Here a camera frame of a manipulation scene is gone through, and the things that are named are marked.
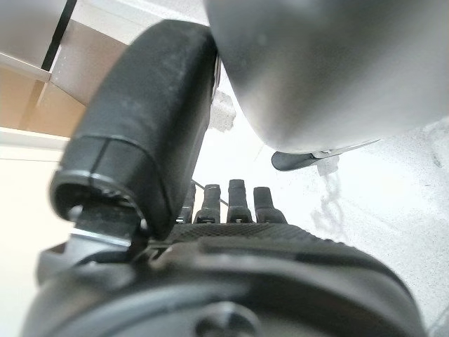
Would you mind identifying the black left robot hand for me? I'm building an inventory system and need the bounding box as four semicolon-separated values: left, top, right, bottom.
19;19;427;337

